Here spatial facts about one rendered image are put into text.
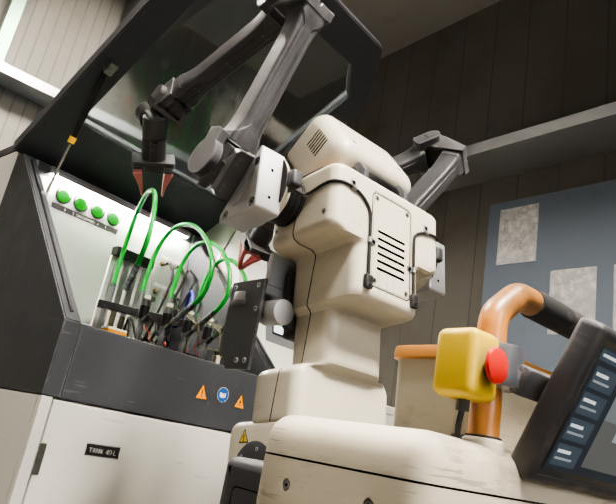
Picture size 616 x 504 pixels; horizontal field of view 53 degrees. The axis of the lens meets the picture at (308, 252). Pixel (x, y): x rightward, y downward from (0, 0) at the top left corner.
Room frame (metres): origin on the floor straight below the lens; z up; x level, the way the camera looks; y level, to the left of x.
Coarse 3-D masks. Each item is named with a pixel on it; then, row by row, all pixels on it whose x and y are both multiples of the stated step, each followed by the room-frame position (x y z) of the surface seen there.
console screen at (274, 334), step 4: (272, 252) 2.15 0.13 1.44; (268, 328) 2.09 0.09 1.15; (272, 328) 2.10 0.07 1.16; (276, 328) 2.12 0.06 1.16; (280, 328) 2.14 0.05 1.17; (268, 332) 2.09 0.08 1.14; (272, 332) 2.10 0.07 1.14; (276, 332) 2.12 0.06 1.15; (280, 332) 2.13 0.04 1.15; (268, 336) 2.09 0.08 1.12; (272, 336) 2.10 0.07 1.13; (276, 336) 2.12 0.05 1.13; (280, 336) 2.13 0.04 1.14; (268, 340) 2.08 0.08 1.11; (272, 340) 2.10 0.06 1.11; (276, 340) 2.11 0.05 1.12; (280, 340) 2.13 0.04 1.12; (284, 340) 2.15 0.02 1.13; (288, 340) 2.16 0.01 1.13; (280, 344) 2.13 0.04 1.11; (284, 344) 2.14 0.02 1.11; (288, 344) 2.16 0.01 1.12; (292, 344) 2.18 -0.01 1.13; (292, 348) 2.18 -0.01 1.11
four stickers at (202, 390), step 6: (198, 384) 1.58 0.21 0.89; (204, 384) 1.59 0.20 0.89; (198, 390) 1.58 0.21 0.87; (204, 390) 1.60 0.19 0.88; (222, 390) 1.64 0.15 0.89; (228, 390) 1.65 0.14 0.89; (198, 396) 1.59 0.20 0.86; (204, 396) 1.60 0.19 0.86; (222, 396) 1.64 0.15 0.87; (240, 396) 1.69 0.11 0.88; (246, 396) 1.70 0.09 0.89; (222, 402) 1.65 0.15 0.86; (234, 402) 1.68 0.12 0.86; (240, 402) 1.69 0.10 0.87; (240, 408) 1.69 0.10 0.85
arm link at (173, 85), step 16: (272, 0) 1.01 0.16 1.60; (256, 16) 1.08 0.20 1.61; (272, 16) 1.04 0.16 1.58; (240, 32) 1.11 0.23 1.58; (256, 32) 1.07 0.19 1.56; (272, 32) 1.07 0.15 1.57; (224, 48) 1.14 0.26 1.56; (240, 48) 1.11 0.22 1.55; (256, 48) 1.11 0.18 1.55; (208, 64) 1.17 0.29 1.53; (224, 64) 1.15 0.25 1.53; (240, 64) 1.15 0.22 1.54; (176, 80) 1.24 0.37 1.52; (192, 80) 1.20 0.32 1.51; (208, 80) 1.19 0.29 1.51; (176, 96) 1.24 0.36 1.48; (192, 96) 1.24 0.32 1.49; (176, 112) 1.29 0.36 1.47
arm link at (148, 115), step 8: (144, 112) 1.32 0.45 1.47; (152, 112) 1.31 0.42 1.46; (144, 120) 1.29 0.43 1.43; (152, 120) 1.28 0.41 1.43; (160, 120) 1.29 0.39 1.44; (144, 128) 1.31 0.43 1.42; (152, 128) 1.30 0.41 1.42; (160, 128) 1.30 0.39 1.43; (144, 136) 1.32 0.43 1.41; (152, 136) 1.31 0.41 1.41; (160, 136) 1.32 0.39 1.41
